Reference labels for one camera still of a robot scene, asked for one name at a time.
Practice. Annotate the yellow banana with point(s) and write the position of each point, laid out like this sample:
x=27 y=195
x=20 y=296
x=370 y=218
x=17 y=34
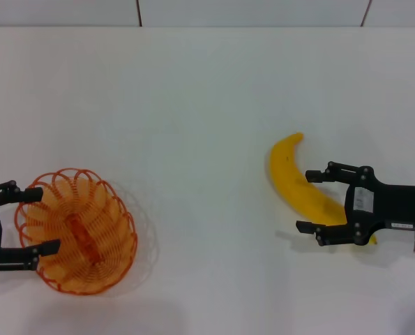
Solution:
x=287 y=167

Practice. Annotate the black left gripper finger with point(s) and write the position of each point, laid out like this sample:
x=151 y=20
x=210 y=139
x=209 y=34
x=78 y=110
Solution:
x=31 y=194
x=19 y=256

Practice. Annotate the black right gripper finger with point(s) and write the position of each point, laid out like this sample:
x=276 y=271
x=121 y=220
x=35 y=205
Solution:
x=318 y=175
x=332 y=235

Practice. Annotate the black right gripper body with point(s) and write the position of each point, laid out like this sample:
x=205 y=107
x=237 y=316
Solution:
x=399 y=206

